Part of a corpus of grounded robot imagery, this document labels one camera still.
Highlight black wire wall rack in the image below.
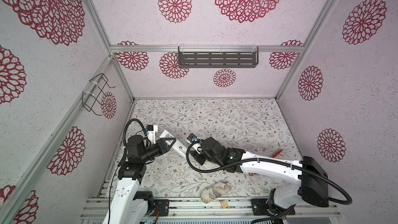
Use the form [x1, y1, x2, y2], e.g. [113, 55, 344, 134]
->
[81, 73, 117, 119]

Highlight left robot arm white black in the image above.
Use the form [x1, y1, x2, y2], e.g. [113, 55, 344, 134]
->
[103, 118, 177, 224]

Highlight white remote control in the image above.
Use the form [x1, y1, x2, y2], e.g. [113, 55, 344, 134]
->
[160, 130, 187, 159]

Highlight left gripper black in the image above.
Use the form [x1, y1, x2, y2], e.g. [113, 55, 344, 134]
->
[140, 137, 175, 163]

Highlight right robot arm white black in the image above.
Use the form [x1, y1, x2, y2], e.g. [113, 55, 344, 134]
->
[189, 138, 329, 216]

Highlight red handled pliers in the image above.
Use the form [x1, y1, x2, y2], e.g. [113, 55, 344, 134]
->
[272, 149, 284, 158]

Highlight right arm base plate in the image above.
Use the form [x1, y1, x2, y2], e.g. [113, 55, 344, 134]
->
[250, 198, 286, 217]

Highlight small wooden block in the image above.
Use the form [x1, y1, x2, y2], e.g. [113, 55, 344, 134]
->
[220, 201, 229, 209]

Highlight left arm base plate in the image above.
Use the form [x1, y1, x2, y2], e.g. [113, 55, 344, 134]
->
[150, 199, 170, 217]

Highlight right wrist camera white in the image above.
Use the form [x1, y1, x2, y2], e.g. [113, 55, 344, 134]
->
[186, 133, 202, 154]

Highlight dark slotted wall shelf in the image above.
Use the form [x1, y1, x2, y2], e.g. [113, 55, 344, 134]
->
[177, 47, 259, 68]

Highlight crumpled patterned cloth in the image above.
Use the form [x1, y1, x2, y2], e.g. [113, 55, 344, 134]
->
[201, 180, 231, 204]

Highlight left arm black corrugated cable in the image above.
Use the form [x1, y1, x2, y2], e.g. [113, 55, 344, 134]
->
[122, 118, 148, 147]

